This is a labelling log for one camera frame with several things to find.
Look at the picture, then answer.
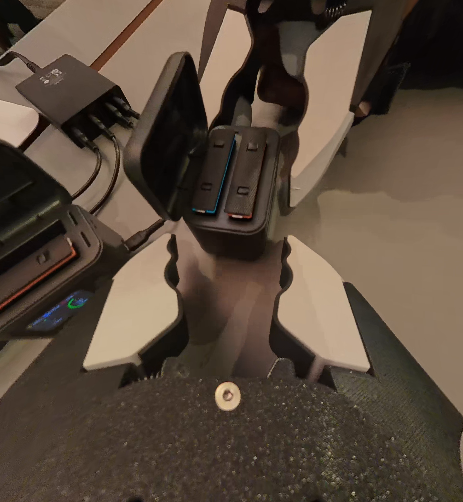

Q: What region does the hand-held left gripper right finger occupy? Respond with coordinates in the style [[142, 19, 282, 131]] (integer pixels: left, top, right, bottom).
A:
[[269, 234, 371, 373]]

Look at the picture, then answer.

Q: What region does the black usb hub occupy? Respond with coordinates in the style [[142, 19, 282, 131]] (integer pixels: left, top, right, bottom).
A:
[[16, 55, 127, 131]]

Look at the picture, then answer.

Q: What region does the black charging cable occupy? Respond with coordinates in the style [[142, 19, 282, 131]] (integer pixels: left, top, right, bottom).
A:
[[109, 98, 143, 123], [65, 128, 104, 202], [122, 218, 169, 254], [87, 116, 123, 215]]

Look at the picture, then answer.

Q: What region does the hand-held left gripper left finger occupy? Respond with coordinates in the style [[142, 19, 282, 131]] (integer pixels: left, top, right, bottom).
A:
[[83, 234, 189, 371]]

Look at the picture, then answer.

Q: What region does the black power cable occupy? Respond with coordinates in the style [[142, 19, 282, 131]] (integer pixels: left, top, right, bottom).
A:
[[0, 50, 41, 76]]

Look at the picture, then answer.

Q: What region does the red-edged black battery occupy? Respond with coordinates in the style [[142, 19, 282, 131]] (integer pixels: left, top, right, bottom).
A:
[[0, 239, 80, 324], [225, 133, 266, 222]]

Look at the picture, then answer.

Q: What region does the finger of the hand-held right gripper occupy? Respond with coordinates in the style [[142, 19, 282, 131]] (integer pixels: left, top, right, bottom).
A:
[[198, 0, 261, 128], [288, 8, 373, 209]]

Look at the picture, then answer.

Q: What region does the black battery charger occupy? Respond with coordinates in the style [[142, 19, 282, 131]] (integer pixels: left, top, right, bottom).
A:
[[0, 138, 130, 343], [124, 51, 284, 263]]

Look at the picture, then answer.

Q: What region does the white stand base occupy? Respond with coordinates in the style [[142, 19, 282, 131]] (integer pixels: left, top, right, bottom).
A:
[[0, 94, 43, 150]]

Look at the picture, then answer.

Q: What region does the person's right hand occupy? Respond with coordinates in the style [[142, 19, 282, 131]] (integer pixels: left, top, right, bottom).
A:
[[255, 20, 309, 126]]

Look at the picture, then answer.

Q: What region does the blue-edged black battery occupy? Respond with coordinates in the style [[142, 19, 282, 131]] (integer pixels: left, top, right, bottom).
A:
[[190, 131, 237, 218]]

